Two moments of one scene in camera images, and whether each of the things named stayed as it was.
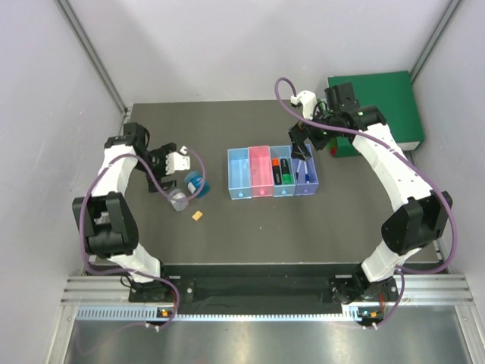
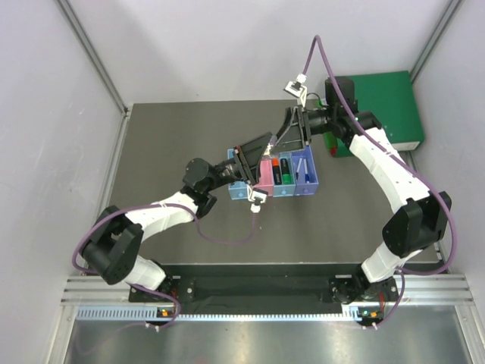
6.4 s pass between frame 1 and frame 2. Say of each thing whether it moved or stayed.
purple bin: stayed
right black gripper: moved
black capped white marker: stayed
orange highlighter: stayed
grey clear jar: moved
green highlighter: stayed
